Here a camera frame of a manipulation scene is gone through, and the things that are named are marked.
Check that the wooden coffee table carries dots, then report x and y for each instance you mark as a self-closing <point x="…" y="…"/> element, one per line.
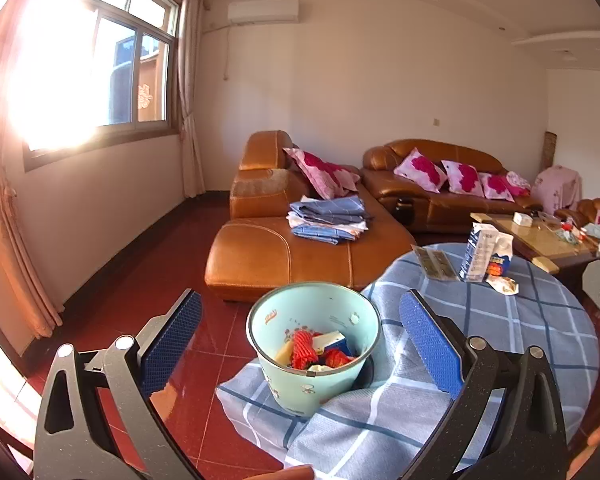
<point x="545" y="245"/>

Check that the brown leather chaise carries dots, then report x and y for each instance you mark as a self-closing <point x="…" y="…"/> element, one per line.
<point x="280" y="255"/>

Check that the pink cloth cover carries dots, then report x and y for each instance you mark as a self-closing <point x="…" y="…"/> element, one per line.
<point x="557" y="187"/>

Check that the brown leather armchair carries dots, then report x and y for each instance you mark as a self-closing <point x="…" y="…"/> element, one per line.
<point x="587" y="207"/>

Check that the pale yellow foam piece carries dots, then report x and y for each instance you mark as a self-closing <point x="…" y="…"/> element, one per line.
<point x="283" y="352"/>

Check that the white air conditioner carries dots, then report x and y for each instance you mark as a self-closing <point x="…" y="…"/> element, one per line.
<point x="262" y="11"/>

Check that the brown leather sofa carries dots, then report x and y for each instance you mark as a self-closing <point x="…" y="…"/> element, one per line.
<point x="380" y="180"/>

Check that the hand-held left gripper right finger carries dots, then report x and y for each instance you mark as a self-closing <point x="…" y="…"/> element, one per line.
<point x="430" y="340"/>

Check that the large pink floral pillow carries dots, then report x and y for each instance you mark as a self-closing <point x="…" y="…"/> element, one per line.
<point x="320" y="170"/>

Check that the mint green cartoon bin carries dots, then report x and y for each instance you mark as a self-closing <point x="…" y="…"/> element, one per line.
<point x="300" y="395"/>

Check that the white blue tall carton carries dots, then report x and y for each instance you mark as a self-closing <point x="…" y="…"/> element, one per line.
<point x="472" y="255"/>

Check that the folded blue bed sheets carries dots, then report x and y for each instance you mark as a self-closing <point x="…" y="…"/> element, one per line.
<point x="330" y="215"/>

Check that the blue plaid tablecloth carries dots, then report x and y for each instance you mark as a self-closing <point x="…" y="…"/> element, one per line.
<point x="530" y="350"/>

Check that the rolled bamboo mat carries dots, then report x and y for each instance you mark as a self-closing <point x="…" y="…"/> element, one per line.
<point x="550" y="150"/>

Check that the blue white crushed carton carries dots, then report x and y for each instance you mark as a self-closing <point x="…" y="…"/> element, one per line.
<point x="332" y="342"/>

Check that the blue white milk carton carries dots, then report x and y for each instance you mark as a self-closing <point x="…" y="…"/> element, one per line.
<point x="502" y="255"/>

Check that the white orange printed wrapper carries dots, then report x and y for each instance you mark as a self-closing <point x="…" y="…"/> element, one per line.
<point x="502" y="285"/>

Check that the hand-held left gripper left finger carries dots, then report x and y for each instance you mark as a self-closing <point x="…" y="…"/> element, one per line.
<point x="172" y="340"/>

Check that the sliding glass window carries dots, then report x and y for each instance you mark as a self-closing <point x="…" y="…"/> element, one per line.
<point x="130" y="85"/>

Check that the pink curtain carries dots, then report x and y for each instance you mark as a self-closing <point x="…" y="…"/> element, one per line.
<point x="190" y="110"/>
<point x="15" y="235"/>

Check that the white tissue box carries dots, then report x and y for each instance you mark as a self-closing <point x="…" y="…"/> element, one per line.
<point x="521" y="218"/>

